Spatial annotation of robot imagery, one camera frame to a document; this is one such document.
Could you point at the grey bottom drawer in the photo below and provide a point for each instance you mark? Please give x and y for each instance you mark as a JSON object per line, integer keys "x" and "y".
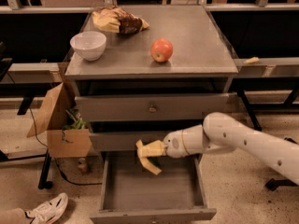
{"x": 132, "y": 195}

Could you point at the white bowl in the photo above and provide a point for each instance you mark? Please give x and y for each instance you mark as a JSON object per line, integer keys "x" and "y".
{"x": 89, "y": 45}

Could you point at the red apple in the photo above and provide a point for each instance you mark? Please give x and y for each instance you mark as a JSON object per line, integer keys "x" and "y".
{"x": 161, "y": 50}

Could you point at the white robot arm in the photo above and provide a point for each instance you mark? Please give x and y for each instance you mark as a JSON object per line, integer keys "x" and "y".
{"x": 220, "y": 133}

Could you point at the green items in box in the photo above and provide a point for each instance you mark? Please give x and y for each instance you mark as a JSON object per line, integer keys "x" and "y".
{"x": 74, "y": 120}

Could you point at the black table leg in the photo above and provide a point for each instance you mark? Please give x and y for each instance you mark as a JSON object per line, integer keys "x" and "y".
{"x": 44, "y": 183}
{"x": 246, "y": 104}

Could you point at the black table leg left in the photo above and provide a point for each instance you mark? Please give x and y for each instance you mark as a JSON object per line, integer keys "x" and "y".
{"x": 44, "y": 183}

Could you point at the small can on floor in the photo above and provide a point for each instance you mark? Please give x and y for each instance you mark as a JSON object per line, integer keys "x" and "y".
{"x": 83, "y": 166}

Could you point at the grey middle drawer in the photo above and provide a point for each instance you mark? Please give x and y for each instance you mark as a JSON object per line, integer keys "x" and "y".
{"x": 124, "y": 140}

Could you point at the cardboard box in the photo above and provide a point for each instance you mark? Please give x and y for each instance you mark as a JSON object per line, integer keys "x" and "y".
{"x": 50, "y": 119}

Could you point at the white sneaker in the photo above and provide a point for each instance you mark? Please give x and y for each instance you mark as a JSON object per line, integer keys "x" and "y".
{"x": 47, "y": 212}

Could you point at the grey drawer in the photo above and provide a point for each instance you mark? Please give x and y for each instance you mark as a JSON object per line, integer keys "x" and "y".
{"x": 124, "y": 140}
{"x": 150, "y": 107}
{"x": 132, "y": 195}

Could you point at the grey drawer cabinet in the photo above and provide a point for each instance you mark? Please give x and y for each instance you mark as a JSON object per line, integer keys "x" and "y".
{"x": 200, "y": 64}

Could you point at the grey top drawer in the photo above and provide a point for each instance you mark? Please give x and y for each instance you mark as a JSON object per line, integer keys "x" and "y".
{"x": 150, "y": 107}

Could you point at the black office chair base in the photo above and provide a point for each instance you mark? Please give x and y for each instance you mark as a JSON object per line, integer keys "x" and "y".
{"x": 284, "y": 159}

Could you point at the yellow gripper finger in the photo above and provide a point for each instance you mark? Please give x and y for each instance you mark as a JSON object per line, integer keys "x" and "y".
{"x": 150, "y": 167}
{"x": 153, "y": 149}

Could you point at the small yellow scrap on ledge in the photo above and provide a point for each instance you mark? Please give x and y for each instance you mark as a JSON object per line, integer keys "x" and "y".
{"x": 251, "y": 60}

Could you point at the black table leg right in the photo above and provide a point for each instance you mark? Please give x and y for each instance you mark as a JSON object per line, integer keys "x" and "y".
{"x": 246, "y": 104}

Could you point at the green yellow sponge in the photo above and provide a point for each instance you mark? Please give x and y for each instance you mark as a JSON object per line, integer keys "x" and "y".
{"x": 155, "y": 162}

